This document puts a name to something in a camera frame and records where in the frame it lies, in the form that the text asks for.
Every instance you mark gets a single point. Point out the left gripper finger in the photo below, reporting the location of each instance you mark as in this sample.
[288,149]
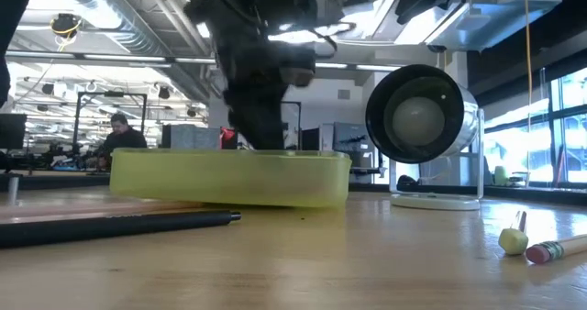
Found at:
[261,126]

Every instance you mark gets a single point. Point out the yellow-green translucent supply box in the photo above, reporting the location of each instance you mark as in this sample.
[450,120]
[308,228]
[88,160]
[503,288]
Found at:
[229,179]

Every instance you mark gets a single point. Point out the black pen white print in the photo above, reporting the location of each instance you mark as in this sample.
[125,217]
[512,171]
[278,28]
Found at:
[114,227]

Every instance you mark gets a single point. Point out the natural wood pencil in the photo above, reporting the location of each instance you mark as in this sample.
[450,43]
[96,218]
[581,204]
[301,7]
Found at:
[91,212]

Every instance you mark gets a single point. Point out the orange pencil yellow cap eraser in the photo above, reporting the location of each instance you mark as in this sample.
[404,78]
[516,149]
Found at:
[512,242]

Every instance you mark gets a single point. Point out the yellow pencil green ferrule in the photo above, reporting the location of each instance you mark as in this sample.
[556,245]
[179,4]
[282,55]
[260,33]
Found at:
[550,250]

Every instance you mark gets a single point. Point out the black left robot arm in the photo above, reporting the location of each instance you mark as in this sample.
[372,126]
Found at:
[229,5]

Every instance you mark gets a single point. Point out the grey partition box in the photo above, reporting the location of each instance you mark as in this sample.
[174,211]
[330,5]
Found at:
[192,136]

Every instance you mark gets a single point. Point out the red object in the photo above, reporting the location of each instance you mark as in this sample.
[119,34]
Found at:
[228,136]

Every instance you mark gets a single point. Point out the grey cabinet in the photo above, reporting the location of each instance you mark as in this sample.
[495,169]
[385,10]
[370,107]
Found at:
[344,136]

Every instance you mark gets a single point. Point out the person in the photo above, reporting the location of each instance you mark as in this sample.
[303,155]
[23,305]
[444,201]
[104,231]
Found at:
[121,142]

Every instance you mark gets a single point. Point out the black round object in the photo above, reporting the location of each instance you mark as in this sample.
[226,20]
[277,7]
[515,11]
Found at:
[406,184]

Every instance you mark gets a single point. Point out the white cylindrical spot lamp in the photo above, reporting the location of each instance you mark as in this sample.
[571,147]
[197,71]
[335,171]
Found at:
[417,117]

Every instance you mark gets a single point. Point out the white lamp stand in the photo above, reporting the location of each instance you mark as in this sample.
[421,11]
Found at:
[433,203]

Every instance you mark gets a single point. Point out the green bottle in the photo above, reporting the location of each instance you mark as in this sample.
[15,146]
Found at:
[501,176]

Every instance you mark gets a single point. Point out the black monitor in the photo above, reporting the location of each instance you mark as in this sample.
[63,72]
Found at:
[11,131]

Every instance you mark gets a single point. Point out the black rig frame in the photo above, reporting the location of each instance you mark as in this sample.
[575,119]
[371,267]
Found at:
[114,94]
[299,122]

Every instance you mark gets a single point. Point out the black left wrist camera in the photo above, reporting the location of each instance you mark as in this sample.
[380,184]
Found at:
[289,3]

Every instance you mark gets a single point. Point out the black aluminium table frame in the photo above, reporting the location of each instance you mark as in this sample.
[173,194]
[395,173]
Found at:
[55,180]

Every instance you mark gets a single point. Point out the silver metal post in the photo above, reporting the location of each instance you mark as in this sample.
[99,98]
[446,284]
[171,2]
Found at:
[14,188]

